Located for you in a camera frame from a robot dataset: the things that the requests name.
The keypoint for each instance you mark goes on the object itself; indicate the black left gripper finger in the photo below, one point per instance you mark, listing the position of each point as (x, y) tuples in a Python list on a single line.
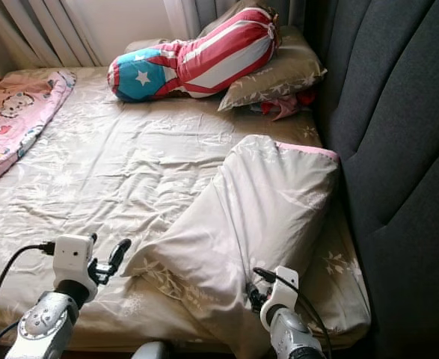
[(122, 254)]

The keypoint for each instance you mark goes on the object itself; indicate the large beige floral pillow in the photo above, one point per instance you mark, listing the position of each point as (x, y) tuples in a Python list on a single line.
[(256, 209)]

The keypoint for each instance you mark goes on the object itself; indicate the pink cartoon print blanket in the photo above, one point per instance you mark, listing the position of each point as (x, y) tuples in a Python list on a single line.
[(17, 120)]

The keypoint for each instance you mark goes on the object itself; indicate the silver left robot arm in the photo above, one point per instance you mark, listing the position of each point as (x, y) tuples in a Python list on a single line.
[(47, 321)]

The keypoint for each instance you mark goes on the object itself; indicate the bed with beige floral sheet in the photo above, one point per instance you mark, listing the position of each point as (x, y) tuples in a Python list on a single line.
[(122, 172)]

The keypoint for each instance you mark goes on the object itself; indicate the grey left robot leg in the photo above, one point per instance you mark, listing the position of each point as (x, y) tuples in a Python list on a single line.
[(150, 351)]

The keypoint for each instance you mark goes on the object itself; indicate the red pink crumpled cloth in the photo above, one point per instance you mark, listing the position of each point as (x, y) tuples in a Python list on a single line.
[(283, 105)]

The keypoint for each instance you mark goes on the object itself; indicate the dark grey upholstered headboard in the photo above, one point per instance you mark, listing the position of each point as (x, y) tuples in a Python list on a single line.
[(398, 149)]

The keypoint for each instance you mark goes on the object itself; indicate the stars and stripes bolster pillow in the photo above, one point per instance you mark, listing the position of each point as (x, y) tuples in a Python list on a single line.
[(212, 54)]

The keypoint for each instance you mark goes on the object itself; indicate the small beige floral pillow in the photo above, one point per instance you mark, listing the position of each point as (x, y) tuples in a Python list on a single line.
[(286, 75)]

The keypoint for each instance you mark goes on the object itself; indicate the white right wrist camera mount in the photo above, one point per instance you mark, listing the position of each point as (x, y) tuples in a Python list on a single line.
[(281, 295)]

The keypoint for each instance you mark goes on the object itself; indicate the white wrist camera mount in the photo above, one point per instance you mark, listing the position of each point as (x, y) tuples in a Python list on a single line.
[(72, 258), (281, 295)]

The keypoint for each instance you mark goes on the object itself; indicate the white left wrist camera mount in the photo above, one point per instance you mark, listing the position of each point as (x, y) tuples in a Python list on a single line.
[(72, 258)]

